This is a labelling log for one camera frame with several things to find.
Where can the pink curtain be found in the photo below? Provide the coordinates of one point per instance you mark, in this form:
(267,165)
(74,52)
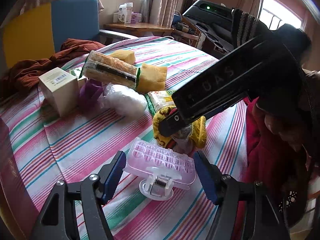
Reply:
(158,12)

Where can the cracker packet black label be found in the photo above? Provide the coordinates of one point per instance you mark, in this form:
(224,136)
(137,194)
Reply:
(107,69)

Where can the green label cracker packet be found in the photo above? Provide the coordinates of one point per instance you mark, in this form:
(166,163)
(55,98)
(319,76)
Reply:
(156,100)

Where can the wooden side table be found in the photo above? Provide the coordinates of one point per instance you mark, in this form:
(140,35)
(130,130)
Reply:
(140,29)

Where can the grey bed rail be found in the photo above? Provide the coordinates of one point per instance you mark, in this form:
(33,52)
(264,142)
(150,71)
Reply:
(110,36)

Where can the yellow sponge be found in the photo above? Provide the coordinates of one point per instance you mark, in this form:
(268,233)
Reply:
(127,56)
(151,78)

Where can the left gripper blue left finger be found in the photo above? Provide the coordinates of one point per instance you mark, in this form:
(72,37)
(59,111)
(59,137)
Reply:
(110,175)

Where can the white plastic bag bundle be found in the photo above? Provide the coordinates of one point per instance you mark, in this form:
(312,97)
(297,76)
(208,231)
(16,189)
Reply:
(124,100)

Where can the rust red blanket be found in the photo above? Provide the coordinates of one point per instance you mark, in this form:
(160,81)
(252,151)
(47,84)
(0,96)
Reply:
(24,75)

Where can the gold lined maroon box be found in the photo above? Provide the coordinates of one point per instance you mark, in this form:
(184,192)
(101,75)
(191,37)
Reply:
(18,211)

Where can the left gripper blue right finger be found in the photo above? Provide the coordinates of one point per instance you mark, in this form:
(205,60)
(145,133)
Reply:
(209,176)

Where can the person right hand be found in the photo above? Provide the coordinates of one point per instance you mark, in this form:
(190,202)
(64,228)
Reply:
(293,135)

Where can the small green white box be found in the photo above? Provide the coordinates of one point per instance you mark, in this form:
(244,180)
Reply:
(77,73)

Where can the purple snack packet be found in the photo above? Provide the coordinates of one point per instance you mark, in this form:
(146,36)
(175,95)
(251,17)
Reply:
(89,94)

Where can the grey yellow blue headboard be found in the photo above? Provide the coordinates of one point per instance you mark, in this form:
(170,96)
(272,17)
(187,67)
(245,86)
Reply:
(40,32)

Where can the striped bed sheet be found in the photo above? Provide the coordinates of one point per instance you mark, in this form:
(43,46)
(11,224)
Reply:
(48,148)

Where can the cluttered shelf cart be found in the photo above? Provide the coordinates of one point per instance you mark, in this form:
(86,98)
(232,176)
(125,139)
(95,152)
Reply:
(184,31)

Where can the beige carton with barcode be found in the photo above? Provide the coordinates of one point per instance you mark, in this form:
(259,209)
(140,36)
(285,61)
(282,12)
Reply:
(60,89)

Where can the white boxes on table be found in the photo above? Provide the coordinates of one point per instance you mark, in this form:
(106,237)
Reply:
(126,15)

